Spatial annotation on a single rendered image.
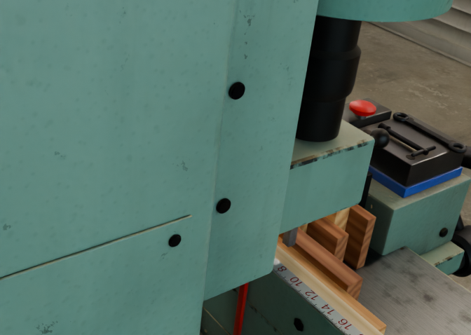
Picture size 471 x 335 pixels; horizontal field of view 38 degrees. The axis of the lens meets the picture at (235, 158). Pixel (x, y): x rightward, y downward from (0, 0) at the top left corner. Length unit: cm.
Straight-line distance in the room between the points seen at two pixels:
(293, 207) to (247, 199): 11
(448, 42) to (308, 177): 365
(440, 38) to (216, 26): 390
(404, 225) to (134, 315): 42
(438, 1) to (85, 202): 28
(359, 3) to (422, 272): 37
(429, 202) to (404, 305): 13
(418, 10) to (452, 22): 369
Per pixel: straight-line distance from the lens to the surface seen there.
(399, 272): 74
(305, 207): 58
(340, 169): 59
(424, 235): 80
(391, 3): 47
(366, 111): 77
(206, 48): 33
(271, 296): 62
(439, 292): 73
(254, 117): 43
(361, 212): 70
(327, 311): 58
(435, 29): 424
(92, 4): 30
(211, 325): 73
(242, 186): 46
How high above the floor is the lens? 134
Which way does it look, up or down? 30 degrees down
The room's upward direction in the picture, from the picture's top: 7 degrees clockwise
